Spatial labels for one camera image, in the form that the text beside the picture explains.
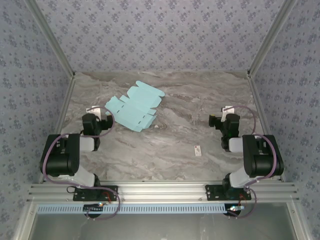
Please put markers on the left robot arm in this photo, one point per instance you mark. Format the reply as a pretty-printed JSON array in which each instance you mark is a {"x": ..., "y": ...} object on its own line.
[{"x": 60, "y": 160}]

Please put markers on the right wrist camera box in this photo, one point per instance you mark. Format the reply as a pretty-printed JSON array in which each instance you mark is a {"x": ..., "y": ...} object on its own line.
[{"x": 228, "y": 109}]

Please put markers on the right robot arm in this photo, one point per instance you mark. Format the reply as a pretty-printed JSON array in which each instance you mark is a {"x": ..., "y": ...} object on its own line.
[{"x": 265, "y": 162}]

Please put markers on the small white card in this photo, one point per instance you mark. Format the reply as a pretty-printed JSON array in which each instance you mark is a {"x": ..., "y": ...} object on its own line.
[{"x": 197, "y": 150}]

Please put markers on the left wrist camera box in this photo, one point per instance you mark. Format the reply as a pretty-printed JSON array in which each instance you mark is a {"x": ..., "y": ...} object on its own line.
[{"x": 93, "y": 109}]

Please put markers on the aluminium table side rail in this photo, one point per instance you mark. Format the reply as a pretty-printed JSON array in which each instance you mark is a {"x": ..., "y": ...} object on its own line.
[
  {"x": 257, "y": 100},
  {"x": 61, "y": 115}
]

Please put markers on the aluminium frame post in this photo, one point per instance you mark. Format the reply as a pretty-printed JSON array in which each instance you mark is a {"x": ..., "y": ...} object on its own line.
[
  {"x": 268, "y": 40},
  {"x": 53, "y": 40}
]

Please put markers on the wide aluminium frame rail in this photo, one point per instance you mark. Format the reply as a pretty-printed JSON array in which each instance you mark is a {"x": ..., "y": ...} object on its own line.
[{"x": 160, "y": 191}]

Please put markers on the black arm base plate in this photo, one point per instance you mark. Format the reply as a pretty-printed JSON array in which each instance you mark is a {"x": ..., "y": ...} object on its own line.
[
  {"x": 212, "y": 195},
  {"x": 80, "y": 196}
]

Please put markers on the light blue paper box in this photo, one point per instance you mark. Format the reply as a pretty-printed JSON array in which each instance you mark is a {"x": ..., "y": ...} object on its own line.
[{"x": 135, "y": 110}]

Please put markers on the small circuit board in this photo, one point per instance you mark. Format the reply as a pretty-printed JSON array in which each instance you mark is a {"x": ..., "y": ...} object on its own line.
[
  {"x": 235, "y": 208},
  {"x": 92, "y": 207}
]

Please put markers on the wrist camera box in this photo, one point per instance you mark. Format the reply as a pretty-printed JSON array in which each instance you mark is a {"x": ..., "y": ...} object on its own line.
[
  {"x": 93, "y": 109},
  {"x": 228, "y": 109}
]

